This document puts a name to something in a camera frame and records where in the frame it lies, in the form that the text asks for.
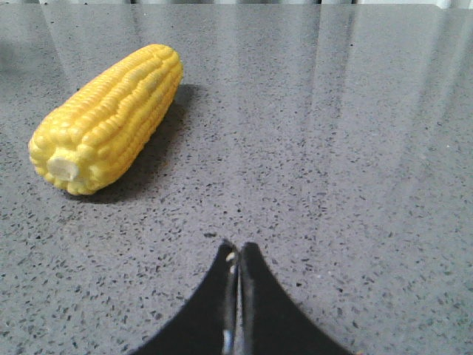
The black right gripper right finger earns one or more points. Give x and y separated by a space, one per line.
272 322

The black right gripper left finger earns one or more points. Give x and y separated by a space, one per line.
206 324

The yellow corn cob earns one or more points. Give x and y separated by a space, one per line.
93 138

